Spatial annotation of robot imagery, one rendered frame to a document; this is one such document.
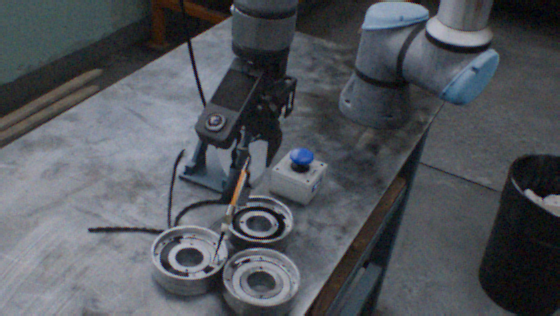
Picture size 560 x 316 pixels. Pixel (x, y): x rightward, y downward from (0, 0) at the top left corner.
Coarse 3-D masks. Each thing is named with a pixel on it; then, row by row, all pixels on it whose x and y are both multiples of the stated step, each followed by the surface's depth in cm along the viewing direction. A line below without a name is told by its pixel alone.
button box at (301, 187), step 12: (288, 156) 107; (276, 168) 103; (288, 168) 104; (300, 168) 103; (312, 168) 104; (324, 168) 105; (276, 180) 104; (288, 180) 102; (300, 180) 101; (312, 180) 102; (276, 192) 105; (288, 192) 104; (300, 192) 102; (312, 192) 104
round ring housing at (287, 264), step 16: (240, 256) 87; (256, 256) 88; (272, 256) 88; (224, 272) 84; (256, 272) 86; (272, 272) 86; (288, 272) 87; (224, 288) 83; (272, 288) 87; (240, 304) 81; (256, 304) 80; (272, 304) 80; (288, 304) 82
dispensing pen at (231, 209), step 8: (248, 152) 85; (248, 160) 85; (232, 168) 84; (232, 176) 84; (232, 184) 84; (224, 192) 84; (232, 192) 84; (224, 200) 84; (232, 200) 84; (232, 208) 85; (224, 216) 86; (232, 216) 86; (224, 224) 86; (224, 232) 86
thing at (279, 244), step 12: (252, 204) 98; (264, 204) 98; (276, 204) 97; (252, 216) 96; (264, 216) 96; (288, 216) 96; (252, 228) 97; (264, 228) 97; (276, 228) 94; (288, 228) 94; (240, 240) 90; (252, 240) 89; (276, 240) 90; (288, 240) 92
